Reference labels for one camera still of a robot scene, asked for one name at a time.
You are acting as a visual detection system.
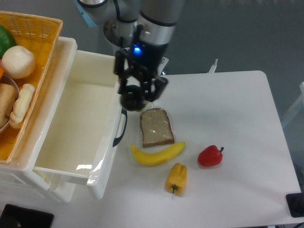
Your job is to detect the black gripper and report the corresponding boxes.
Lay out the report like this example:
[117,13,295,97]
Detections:
[114,40,168,102]

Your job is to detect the dark purple mangosteen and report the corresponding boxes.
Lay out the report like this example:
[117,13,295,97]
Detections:
[120,85,146,111]

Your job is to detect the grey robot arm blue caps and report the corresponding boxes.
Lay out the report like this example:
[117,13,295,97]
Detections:
[75,0,185,111]

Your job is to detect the white open upper drawer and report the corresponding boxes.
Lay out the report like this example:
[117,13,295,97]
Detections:
[36,50,127,199]

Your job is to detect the white plastic drawer cabinet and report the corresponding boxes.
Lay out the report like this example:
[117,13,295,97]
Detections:
[0,37,77,202]

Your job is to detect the bagged brown bread slice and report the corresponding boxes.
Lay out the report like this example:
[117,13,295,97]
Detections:
[140,104,175,148]

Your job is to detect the yellow banana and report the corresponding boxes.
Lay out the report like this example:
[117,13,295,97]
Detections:
[130,142,186,166]

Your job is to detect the orange woven basket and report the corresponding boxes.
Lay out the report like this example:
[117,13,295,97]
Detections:
[0,11,63,163]

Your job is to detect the red bell pepper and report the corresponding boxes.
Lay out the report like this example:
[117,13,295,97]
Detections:
[198,145,224,167]

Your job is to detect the beige peanut-shaped pastry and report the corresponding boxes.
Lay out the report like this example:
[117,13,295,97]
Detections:
[9,84,35,129]

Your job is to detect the yellow bell pepper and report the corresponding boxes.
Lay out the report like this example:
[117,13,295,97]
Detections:
[164,163,188,195]

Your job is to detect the white round bun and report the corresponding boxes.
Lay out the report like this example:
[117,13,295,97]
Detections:
[2,46,36,79]

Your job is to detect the brown bread roll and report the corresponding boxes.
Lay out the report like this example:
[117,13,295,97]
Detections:
[0,83,18,128]

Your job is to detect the green vegetable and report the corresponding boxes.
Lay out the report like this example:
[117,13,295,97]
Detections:
[0,25,17,59]

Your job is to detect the metal bowl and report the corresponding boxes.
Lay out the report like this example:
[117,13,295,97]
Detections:
[0,75,19,133]

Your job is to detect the black device bottom left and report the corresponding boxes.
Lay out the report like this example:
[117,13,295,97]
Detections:
[0,204,54,228]

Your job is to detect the black device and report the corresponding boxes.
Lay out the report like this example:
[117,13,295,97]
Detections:
[285,193,304,218]
[0,204,54,228]

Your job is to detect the black device bottom right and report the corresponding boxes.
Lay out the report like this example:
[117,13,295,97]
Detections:
[285,193,304,218]

